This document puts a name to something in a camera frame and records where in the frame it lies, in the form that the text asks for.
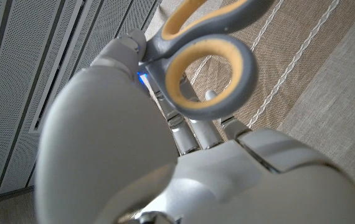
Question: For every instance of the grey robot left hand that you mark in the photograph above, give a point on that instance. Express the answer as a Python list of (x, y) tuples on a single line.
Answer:
[(102, 140)]

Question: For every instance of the grey perforated partition panel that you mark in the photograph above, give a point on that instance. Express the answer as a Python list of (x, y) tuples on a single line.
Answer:
[(9, 93)]

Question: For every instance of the beige striped curtain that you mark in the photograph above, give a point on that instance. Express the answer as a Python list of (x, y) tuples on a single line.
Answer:
[(320, 93)]

